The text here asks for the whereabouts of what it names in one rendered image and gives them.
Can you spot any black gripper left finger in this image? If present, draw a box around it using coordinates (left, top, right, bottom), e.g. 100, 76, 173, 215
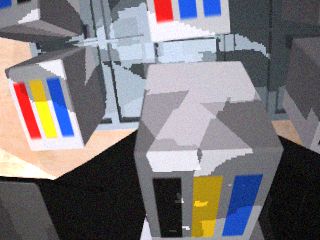
0, 129, 145, 240

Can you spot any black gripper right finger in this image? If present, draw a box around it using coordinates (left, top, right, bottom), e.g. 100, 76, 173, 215
259, 135, 320, 240

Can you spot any white block with black, blue and red stripes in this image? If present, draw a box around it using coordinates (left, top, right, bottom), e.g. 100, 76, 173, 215
0, 0, 81, 44

